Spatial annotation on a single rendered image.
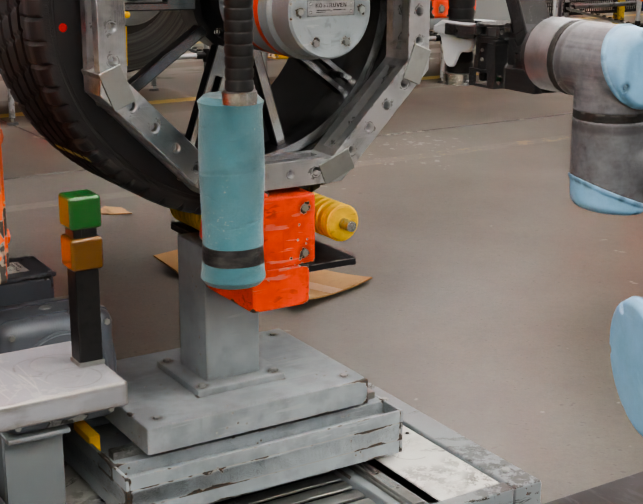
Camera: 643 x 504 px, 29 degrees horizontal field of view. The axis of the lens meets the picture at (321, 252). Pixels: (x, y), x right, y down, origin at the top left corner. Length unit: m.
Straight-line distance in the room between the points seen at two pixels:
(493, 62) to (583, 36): 0.17
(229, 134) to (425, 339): 1.39
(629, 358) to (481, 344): 1.67
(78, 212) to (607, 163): 0.61
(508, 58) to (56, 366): 0.68
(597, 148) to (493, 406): 1.18
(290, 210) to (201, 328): 0.29
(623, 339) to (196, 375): 0.96
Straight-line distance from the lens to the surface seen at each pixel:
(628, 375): 1.29
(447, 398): 2.62
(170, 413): 1.97
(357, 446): 2.09
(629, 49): 1.46
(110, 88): 1.70
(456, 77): 1.72
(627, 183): 1.50
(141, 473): 1.96
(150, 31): 2.34
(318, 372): 2.12
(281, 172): 1.85
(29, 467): 1.97
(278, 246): 1.86
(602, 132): 1.48
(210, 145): 1.67
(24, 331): 1.85
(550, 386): 2.71
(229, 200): 1.67
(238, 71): 1.54
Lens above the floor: 0.99
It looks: 16 degrees down
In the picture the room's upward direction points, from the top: straight up
